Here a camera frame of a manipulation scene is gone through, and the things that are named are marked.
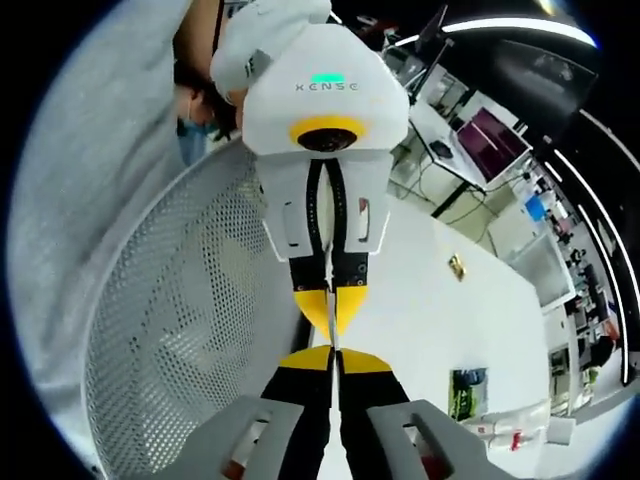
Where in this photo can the blue container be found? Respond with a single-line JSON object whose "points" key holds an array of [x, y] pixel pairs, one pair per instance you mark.
{"points": [[536, 207]]}

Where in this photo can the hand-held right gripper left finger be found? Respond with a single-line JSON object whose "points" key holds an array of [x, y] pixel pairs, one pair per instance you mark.
{"points": [[300, 410]]}

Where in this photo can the white chair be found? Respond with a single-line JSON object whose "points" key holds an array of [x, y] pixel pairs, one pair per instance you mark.
{"points": [[562, 431]]}

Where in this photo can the white standing desk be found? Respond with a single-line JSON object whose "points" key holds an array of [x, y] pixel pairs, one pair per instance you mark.
{"points": [[425, 125]]}

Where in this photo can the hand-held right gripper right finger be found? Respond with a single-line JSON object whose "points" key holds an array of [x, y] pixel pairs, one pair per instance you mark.
{"points": [[365, 400]]}

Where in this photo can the long curved ceiling light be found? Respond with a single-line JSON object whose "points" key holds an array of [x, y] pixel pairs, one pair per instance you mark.
{"points": [[525, 23]]}

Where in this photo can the large black display screen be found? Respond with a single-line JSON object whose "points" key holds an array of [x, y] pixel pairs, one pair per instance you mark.
{"points": [[545, 80]]}

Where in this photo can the gold foil sample packet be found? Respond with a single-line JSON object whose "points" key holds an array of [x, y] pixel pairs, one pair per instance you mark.
{"points": [[458, 267]]}

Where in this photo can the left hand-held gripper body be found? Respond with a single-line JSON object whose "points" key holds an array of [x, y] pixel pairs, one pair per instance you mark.
{"points": [[320, 60]]}

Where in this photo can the desk computer screen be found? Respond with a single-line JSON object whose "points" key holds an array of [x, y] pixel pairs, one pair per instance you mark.
{"points": [[492, 145]]}

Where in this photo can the red-collared white skincare bottle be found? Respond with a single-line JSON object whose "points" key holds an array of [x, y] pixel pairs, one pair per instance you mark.
{"points": [[505, 444]]}

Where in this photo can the white partition cabinet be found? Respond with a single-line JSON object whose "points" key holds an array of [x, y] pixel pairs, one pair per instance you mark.
{"points": [[540, 270]]}

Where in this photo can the green skincare sample packet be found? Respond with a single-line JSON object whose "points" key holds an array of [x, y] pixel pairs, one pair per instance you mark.
{"points": [[467, 400]]}

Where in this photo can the grey mesh office chair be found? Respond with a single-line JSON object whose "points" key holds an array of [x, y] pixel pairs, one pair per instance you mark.
{"points": [[175, 300]]}

